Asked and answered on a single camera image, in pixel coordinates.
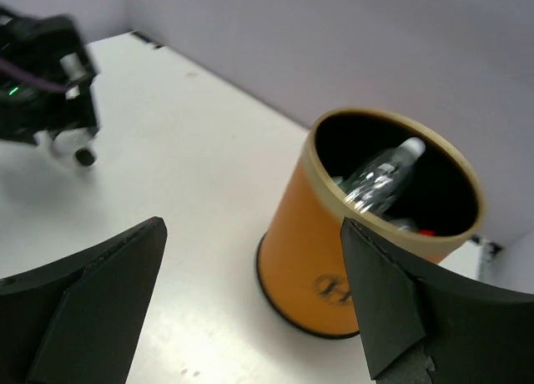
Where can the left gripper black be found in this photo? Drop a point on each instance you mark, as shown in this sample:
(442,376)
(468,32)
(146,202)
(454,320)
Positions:
(46,77)

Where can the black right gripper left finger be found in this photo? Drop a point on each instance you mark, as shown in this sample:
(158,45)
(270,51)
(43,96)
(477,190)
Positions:
(78,319)

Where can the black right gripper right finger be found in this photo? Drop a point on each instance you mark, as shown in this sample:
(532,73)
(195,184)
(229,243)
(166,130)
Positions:
(421,323)

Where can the black cap clear bottle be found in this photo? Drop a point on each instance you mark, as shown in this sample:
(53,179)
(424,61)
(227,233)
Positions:
(76,144)

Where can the clear unlabelled plastic bottle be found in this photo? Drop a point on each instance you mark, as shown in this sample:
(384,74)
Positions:
(377,184)

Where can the red label Nongfu water bottle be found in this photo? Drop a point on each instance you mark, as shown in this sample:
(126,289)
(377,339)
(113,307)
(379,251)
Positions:
(430,233)

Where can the green plastic bottle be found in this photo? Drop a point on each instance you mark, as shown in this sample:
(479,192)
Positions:
(338,180)

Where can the orange cylindrical bin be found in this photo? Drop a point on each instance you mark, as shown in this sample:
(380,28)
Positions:
(299,260)

